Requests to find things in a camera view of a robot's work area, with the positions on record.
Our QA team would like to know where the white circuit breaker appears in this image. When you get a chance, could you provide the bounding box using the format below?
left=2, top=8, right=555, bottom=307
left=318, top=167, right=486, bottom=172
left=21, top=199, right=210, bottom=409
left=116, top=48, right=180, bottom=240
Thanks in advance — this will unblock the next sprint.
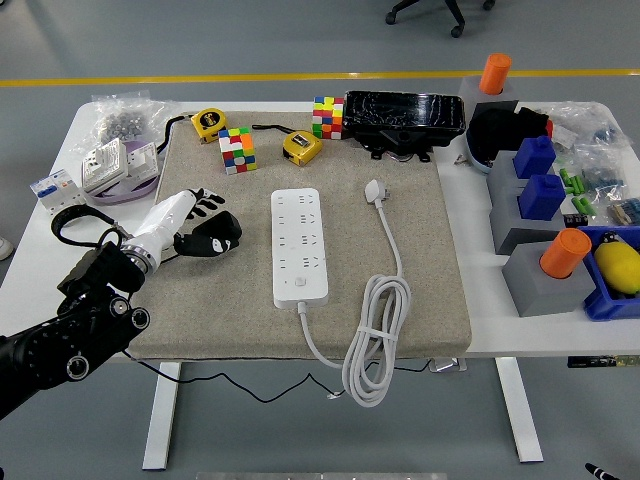
left=28, top=168, right=91, bottom=217

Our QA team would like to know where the blue plastic bin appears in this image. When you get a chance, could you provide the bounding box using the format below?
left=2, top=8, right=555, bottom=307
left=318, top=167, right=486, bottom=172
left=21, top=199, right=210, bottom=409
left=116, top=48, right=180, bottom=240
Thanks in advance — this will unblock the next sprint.
left=577, top=224, right=640, bottom=322

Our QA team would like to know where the black cloth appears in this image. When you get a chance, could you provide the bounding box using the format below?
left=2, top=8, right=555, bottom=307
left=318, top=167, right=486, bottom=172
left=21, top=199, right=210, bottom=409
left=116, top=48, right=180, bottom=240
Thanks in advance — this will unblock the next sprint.
left=469, top=106, right=551, bottom=161

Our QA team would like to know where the purple tape reel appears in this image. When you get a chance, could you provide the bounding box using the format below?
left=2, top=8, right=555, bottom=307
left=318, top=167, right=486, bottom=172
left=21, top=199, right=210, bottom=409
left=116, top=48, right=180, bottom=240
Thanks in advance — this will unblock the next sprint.
left=92, top=139, right=161, bottom=207

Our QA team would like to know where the clear bag of blue parts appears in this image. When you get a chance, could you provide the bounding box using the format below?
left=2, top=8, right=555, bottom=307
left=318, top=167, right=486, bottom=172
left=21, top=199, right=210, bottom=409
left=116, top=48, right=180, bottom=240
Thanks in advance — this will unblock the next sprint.
left=547, top=101, right=632, bottom=151

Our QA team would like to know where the many-celled puzzle cube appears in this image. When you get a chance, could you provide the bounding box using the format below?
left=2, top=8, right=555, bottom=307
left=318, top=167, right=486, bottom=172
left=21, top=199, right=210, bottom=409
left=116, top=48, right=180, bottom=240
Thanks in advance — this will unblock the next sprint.
left=312, top=95, right=346, bottom=141

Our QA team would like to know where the yellow tape measure black window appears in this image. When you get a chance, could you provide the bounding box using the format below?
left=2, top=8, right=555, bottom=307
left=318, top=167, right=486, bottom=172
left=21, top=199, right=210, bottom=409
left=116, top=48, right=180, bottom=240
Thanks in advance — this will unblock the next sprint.
left=251, top=123, right=324, bottom=168

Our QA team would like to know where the white table leg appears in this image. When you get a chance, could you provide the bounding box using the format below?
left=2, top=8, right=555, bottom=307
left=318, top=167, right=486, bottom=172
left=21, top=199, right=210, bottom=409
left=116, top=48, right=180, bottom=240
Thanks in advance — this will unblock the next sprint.
left=494, top=358, right=545, bottom=464
left=142, top=362, right=182, bottom=471

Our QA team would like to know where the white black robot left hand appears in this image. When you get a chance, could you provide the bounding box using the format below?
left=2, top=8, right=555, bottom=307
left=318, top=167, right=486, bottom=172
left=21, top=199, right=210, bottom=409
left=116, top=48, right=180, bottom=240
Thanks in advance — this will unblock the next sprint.
left=130, top=187, right=244, bottom=261

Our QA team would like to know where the clear bag of resistors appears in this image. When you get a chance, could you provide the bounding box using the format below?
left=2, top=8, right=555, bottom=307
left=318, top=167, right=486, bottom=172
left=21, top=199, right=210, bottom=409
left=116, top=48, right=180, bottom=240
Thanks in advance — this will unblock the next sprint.
left=605, top=196, right=640, bottom=227

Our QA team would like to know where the clear bag of metal nuts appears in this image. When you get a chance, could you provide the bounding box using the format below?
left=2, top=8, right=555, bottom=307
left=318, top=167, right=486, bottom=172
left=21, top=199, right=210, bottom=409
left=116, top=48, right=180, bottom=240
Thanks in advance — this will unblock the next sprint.
left=74, top=91, right=179, bottom=156

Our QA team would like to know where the black device with cracked screen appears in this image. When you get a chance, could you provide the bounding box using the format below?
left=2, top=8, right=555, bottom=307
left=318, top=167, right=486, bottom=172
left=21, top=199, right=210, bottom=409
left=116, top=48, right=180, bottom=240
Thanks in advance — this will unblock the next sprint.
left=343, top=89, right=466, bottom=164

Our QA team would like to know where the black office chair base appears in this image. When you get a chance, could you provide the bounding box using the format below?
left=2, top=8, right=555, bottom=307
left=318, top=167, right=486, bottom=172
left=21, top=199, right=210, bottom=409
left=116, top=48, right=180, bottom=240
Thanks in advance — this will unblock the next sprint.
left=384, top=0, right=496, bottom=39

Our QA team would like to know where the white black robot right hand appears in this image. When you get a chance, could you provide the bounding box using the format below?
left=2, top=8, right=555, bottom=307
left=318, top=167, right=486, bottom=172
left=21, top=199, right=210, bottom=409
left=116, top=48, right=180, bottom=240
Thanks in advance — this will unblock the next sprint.
left=583, top=462, right=621, bottom=480

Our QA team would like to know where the white power strip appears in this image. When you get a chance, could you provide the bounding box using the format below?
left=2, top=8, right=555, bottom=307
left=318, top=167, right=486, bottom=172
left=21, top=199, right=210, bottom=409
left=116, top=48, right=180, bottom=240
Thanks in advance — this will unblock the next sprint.
left=271, top=187, right=330, bottom=310

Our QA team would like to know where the clear bag of dark parts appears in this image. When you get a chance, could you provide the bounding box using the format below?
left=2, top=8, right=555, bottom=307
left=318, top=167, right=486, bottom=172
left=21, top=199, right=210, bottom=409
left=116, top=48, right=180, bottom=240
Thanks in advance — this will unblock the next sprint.
left=574, top=144, right=629, bottom=199

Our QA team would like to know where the grey-brown mat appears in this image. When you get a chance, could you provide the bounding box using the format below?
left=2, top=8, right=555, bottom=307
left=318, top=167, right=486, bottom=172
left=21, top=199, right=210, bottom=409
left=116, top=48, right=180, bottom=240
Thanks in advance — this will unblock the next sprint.
left=124, top=110, right=474, bottom=361

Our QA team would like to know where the metal bracket under table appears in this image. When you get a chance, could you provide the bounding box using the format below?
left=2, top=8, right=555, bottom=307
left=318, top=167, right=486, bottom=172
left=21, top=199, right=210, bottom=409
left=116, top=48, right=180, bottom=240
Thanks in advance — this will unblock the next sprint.
left=428, top=358, right=469, bottom=374

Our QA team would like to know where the blue square peg block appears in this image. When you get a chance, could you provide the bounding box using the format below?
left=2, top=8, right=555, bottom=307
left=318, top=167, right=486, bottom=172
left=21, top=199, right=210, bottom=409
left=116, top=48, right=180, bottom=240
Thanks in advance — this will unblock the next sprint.
left=517, top=173, right=567, bottom=221
left=513, top=135, right=557, bottom=180

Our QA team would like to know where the white power cord with plug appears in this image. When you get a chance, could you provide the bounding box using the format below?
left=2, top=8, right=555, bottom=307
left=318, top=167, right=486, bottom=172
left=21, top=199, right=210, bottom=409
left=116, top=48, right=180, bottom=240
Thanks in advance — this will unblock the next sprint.
left=297, top=178, right=414, bottom=409

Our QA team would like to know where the pale blue bowl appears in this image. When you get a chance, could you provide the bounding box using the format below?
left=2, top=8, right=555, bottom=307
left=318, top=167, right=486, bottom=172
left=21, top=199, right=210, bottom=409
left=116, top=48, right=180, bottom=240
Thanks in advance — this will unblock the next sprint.
left=464, top=127, right=496, bottom=175

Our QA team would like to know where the white wall socket box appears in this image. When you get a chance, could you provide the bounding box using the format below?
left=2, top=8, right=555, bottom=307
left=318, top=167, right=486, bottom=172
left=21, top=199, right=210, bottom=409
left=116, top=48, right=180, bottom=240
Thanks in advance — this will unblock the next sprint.
left=81, top=138, right=130, bottom=195

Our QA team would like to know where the yellow tape measure round label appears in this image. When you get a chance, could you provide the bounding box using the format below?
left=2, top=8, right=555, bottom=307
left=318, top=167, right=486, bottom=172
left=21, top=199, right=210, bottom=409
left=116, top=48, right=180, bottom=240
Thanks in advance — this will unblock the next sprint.
left=154, top=108, right=229, bottom=156

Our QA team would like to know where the three-by-three puzzle cube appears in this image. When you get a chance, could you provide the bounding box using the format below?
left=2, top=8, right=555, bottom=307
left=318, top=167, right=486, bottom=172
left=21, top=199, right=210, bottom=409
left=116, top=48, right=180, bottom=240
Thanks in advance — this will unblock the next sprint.
left=218, top=127, right=258, bottom=176

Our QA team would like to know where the yellow rounded toy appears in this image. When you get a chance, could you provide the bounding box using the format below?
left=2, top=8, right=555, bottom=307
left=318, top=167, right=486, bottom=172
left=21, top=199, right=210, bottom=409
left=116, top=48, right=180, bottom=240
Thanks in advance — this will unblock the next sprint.
left=593, top=232, right=640, bottom=295

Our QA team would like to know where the dark circuit board strip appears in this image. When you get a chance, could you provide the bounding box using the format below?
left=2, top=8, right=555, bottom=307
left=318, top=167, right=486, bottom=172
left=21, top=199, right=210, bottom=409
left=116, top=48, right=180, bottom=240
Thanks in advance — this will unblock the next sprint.
left=567, top=354, right=640, bottom=370

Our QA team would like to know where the black power adapter plug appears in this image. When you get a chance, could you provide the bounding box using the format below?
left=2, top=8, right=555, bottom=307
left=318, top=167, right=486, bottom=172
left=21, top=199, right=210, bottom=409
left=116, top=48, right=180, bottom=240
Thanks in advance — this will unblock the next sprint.
left=197, top=210, right=244, bottom=250

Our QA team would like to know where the orange cylinder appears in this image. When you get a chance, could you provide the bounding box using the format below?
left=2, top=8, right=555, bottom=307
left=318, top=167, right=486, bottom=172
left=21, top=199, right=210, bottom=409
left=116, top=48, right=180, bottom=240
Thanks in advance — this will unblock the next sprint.
left=538, top=228, right=593, bottom=280
left=478, top=53, right=513, bottom=96

